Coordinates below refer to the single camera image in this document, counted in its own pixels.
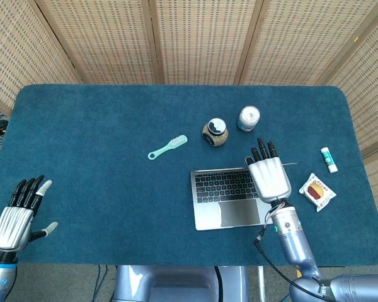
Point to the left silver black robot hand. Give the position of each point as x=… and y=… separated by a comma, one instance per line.
x=14, y=228

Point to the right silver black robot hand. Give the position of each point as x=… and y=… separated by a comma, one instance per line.
x=269, y=179

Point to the silver laptop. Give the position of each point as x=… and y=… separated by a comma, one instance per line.
x=223, y=188

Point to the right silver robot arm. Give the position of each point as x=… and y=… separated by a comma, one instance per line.
x=289, y=232

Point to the white snack packet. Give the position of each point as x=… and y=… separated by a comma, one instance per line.
x=316, y=192

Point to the white green glue stick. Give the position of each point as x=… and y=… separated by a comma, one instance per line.
x=329, y=159

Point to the white lidded blue jar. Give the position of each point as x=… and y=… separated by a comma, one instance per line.
x=249, y=116

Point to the glass jar of seeds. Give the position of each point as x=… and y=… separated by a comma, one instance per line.
x=215, y=133

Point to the blue table mat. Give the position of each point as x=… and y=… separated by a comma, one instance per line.
x=97, y=188

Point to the mint green plastic brush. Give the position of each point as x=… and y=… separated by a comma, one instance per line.
x=173, y=143

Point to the white table leg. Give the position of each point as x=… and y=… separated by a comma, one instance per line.
x=261, y=283

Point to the grey robot torso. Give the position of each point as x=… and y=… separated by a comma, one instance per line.
x=176, y=283

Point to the bamboo folding screen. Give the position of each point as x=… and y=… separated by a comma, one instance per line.
x=201, y=37

